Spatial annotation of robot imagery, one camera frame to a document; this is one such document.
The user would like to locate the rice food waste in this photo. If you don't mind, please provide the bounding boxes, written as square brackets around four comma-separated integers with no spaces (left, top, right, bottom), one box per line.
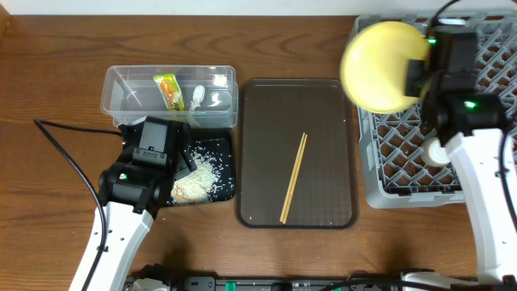
[170,145,229,206]

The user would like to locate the green snack wrapper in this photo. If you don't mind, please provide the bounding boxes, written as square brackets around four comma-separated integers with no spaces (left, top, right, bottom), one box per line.
[153,73,185,112]

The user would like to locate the white tissue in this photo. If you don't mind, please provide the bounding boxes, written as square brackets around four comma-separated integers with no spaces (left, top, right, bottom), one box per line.
[189,85,205,112]

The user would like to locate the yellow plate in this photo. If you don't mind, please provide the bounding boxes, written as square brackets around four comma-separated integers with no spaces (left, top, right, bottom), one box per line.
[340,21,430,114]

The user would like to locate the white cup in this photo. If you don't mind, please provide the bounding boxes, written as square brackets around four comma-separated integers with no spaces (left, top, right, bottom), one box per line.
[421,137,450,167]

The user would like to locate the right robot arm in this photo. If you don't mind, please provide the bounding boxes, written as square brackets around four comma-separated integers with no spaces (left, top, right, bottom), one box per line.
[407,24,516,290]

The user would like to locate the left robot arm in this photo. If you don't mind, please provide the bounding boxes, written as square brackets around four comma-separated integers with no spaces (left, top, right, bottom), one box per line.
[70,116,197,290]

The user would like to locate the grey dishwasher rack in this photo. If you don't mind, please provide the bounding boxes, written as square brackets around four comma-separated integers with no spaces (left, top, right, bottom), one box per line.
[357,11,516,209]

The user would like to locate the black tray bin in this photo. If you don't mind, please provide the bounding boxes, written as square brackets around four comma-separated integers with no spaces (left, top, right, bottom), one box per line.
[121,128,237,208]

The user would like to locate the clear plastic bin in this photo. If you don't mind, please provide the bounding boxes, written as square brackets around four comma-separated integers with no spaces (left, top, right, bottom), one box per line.
[101,65,238,128]

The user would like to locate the brown serving tray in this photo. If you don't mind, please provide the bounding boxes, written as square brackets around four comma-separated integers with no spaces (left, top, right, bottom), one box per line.
[236,79,358,230]

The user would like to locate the right black cable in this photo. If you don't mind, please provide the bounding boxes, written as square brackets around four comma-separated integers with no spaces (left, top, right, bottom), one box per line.
[427,0,517,231]

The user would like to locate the black cable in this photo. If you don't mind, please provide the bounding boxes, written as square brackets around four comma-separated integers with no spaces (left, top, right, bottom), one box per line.
[32,118,124,291]
[427,0,517,231]

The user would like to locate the left black cable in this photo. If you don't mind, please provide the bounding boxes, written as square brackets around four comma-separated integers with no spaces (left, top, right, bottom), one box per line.
[32,118,124,291]

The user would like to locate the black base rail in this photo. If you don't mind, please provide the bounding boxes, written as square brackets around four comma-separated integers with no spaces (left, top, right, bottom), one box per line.
[121,264,484,291]

